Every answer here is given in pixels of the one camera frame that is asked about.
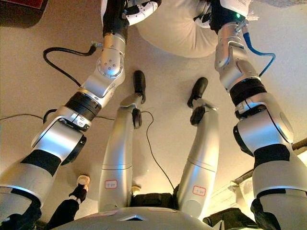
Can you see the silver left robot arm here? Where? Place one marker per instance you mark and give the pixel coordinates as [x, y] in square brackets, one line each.
[57, 141]

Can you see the silver right robot leg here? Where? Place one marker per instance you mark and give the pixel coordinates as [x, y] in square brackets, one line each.
[204, 155]

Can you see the black fabric bundle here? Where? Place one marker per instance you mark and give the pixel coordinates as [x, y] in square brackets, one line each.
[153, 200]

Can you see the grey robot torso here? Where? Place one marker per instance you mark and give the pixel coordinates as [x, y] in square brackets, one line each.
[134, 221]

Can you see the silver left robot leg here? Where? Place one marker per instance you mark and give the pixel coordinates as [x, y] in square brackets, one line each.
[117, 155]

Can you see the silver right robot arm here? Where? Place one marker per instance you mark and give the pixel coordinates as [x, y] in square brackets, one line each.
[263, 129]

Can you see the black fabric bag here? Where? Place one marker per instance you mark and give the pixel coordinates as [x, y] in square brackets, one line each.
[230, 219]

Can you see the silver robot leg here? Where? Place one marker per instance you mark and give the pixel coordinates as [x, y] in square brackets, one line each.
[117, 155]
[204, 155]

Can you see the black furniture leg beige foot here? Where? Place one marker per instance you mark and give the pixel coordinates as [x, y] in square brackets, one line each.
[76, 192]

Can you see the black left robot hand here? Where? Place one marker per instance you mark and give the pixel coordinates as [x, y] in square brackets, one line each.
[114, 16]

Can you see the white fringed pillow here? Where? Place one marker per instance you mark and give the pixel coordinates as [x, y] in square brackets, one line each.
[177, 31]

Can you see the dark red brown object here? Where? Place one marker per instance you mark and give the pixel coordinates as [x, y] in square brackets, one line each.
[19, 10]

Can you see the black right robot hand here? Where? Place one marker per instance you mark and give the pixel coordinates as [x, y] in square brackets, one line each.
[225, 12]

